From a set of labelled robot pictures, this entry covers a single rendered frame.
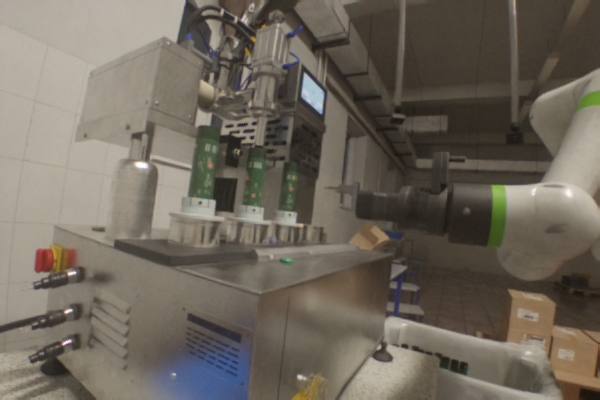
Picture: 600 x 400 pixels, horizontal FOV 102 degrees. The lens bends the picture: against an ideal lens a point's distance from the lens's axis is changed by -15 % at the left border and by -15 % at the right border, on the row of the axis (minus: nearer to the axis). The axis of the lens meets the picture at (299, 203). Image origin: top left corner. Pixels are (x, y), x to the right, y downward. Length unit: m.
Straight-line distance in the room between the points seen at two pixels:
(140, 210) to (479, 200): 0.49
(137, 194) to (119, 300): 0.16
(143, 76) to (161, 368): 0.41
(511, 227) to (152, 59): 0.57
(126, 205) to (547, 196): 0.58
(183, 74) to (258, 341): 0.41
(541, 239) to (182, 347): 0.44
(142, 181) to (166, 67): 0.18
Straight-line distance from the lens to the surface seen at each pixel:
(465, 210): 0.43
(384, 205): 0.46
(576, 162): 0.67
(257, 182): 0.47
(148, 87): 0.49
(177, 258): 0.32
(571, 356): 2.94
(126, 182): 0.48
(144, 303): 0.38
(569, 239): 0.45
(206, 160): 0.39
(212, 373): 0.31
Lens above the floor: 1.09
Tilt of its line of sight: 3 degrees up
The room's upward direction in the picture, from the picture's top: 6 degrees clockwise
